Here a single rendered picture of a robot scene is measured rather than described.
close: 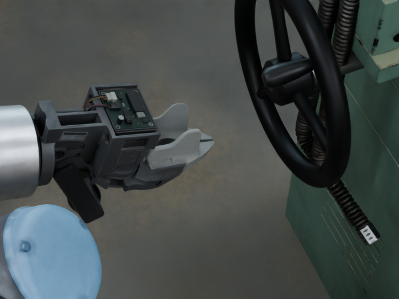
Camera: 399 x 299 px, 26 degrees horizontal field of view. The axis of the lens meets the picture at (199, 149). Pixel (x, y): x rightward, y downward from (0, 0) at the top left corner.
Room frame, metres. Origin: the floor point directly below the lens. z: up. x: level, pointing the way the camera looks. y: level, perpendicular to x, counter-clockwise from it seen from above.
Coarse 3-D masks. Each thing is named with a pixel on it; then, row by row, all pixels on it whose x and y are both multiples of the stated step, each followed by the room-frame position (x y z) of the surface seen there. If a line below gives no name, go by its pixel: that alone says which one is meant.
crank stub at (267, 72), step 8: (280, 64) 0.62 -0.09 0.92; (288, 64) 0.62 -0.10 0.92; (296, 64) 0.62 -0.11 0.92; (304, 64) 0.62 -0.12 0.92; (264, 72) 0.61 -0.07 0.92; (272, 72) 0.61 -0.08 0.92; (280, 72) 0.61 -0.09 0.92; (288, 72) 0.61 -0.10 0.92; (296, 72) 0.61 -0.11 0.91; (304, 72) 0.62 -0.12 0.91; (264, 80) 0.60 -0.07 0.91; (272, 80) 0.60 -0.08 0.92; (280, 80) 0.60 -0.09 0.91; (288, 80) 0.60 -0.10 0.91
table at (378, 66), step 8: (336, 16) 0.75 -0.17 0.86; (352, 40) 0.71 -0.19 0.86; (360, 40) 0.70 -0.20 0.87; (352, 48) 0.71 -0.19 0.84; (360, 48) 0.69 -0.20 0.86; (360, 56) 0.69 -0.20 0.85; (368, 56) 0.68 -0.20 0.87; (376, 56) 0.67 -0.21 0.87; (384, 56) 0.67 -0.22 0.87; (392, 56) 0.67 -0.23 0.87; (368, 64) 0.67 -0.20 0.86; (376, 64) 0.66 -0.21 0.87; (384, 64) 0.66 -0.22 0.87; (392, 64) 0.66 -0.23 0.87; (368, 72) 0.67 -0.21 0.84; (376, 72) 0.66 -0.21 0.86; (384, 72) 0.66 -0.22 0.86; (392, 72) 0.66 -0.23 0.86; (376, 80) 0.65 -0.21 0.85; (384, 80) 0.66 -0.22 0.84
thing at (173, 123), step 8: (176, 104) 0.55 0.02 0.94; (184, 104) 0.55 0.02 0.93; (168, 112) 0.55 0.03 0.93; (176, 112) 0.55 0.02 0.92; (184, 112) 0.55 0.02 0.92; (160, 120) 0.54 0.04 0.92; (168, 120) 0.55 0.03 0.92; (176, 120) 0.55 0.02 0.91; (184, 120) 0.55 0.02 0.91; (160, 128) 0.54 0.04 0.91; (168, 128) 0.54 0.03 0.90; (176, 128) 0.55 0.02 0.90; (184, 128) 0.55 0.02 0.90; (160, 136) 0.54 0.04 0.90; (168, 136) 0.54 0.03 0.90; (176, 136) 0.54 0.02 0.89; (208, 136) 0.55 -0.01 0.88; (160, 144) 0.53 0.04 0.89
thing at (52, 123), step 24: (96, 96) 0.52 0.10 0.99; (120, 96) 0.53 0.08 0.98; (48, 120) 0.48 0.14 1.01; (72, 120) 0.49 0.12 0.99; (96, 120) 0.50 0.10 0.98; (120, 120) 0.49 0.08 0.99; (144, 120) 0.50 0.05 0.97; (48, 144) 0.46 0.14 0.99; (72, 144) 0.47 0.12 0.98; (96, 144) 0.49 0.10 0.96; (120, 144) 0.47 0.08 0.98; (144, 144) 0.49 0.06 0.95; (48, 168) 0.45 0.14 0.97; (96, 168) 0.47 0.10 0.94; (120, 168) 0.48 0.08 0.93
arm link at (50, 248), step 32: (0, 224) 0.32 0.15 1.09; (32, 224) 0.31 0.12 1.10; (64, 224) 0.33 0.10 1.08; (0, 256) 0.29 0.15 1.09; (32, 256) 0.29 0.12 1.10; (64, 256) 0.30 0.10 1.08; (96, 256) 0.31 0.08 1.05; (0, 288) 0.27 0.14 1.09; (32, 288) 0.27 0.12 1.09; (64, 288) 0.28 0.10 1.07; (96, 288) 0.29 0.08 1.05
